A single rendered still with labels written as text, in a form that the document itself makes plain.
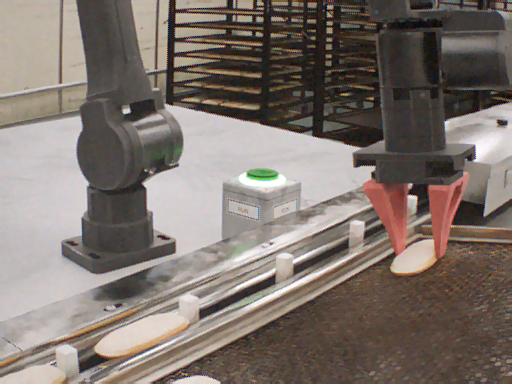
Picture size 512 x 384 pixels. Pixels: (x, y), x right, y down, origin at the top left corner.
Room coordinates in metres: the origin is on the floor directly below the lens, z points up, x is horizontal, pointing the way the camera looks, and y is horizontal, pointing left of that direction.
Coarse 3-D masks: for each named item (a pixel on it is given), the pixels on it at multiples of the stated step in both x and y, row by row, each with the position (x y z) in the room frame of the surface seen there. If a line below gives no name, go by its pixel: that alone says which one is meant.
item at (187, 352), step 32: (384, 256) 0.65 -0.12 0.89; (320, 288) 0.58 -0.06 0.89; (352, 288) 0.58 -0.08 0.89; (384, 288) 0.57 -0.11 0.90; (416, 288) 0.56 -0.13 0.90; (448, 288) 0.54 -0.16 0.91; (480, 288) 0.53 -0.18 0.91; (256, 320) 0.51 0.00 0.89; (288, 320) 0.52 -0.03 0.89; (320, 320) 0.51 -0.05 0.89; (352, 320) 0.50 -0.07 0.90; (384, 320) 0.49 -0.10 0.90; (416, 320) 0.48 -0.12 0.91; (448, 320) 0.47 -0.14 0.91; (480, 320) 0.46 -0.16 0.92; (160, 352) 0.44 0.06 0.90; (192, 352) 0.46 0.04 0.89; (256, 352) 0.46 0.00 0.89; (320, 352) 0.44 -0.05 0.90; (352, 352) 0.44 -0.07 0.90; (384, 352) 0.43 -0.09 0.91; (448, 352) 0.41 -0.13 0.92; (480, 352) 0.41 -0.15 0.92
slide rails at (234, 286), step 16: (368, 224) 0.87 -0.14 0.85; (320, 240) 0.81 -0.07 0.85; (336, 240) 0.81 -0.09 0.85; (368, 240) 0.81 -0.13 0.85; (304, 256) 0.76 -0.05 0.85; (336, 256) 0.76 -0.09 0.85; (256, 272) 0.71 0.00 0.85; (272, 272) 0.71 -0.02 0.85; (304, 272) 0.71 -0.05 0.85; (224, 288) 0.67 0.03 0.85; (240, 288) 0.67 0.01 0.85; (272, 288) 0.67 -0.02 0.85; (176, 304) 0.62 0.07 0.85; (208, 304) 0.63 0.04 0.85; (96, 336) 0.55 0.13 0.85; (80, 352) 0.52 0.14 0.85; (96, 352) 0.52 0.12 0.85; (96, 368) 0.49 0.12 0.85
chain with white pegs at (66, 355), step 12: (408, 204) 0.92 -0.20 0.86; (360, 228) 0.81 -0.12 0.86; (384, 228) 0.89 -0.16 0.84; (360, 240) 0.81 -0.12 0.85; (336, 252) 0.80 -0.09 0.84; (276, 264) 0.71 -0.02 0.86; (288, 264) 0.70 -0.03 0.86; (312, 264) 0.76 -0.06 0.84; (276, 276) 0.71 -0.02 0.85; (288, 276) 0.70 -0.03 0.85; (264, 288) 0.69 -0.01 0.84; (180, 300) 0.59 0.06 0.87; (192, 300) 0.59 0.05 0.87; (180, 312) 0.59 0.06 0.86; (192, 312) 0.59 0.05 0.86; (60, 348) 0.49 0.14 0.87; (72, 348) 0.49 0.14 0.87; (60, 360) 0.48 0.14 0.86; (72, 360) 0.48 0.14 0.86; (72, 372) 0.48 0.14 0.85
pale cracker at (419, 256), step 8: (424, 240) 0.67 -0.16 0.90; (432, 240) 0.66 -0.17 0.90; (408, 248) 0.64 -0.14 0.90; (416, 248) 0.64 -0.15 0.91; (424, 248) 0.63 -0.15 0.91; (432, 248) 0.63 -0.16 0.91; (400, 256) 0.62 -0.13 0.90; (408, 256) 0.61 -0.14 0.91; (416, 256) 0.61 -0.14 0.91; (424, 256) 0.61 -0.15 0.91; (432, 256) 0.62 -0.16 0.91; (392, 264) 0.61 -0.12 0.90; (400, 264) 0.60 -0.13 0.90; (408, 264) 0.60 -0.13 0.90; (416, 264) 0.60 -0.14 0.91; (424, 264) 0.60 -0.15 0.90; (392, 272) 0.60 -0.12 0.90; (400, 272) 0.59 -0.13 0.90; (408, 272) 0.59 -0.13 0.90; (416, 272) 0.59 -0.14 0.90
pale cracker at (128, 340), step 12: (132, 324) 0.56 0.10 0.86; (144, 324) 0.56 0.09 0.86; (156, 324) 0.56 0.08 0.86; (168, 324) 0.56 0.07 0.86; (180, 324) 0.57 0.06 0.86; (108, 336) 0.54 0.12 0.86; (120, 336) 0.53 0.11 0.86; (132, 336) 0.53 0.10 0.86; (144, 336) 0.54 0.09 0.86; (156, 336) 0.54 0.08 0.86; (168, 336) 0.55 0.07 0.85; (96, 348) 0.52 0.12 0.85; (108, 348) 0.52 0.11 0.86; (120, 348) 0.52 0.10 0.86; (132, 348) 0.52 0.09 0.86; (144, 348) 0.53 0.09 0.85
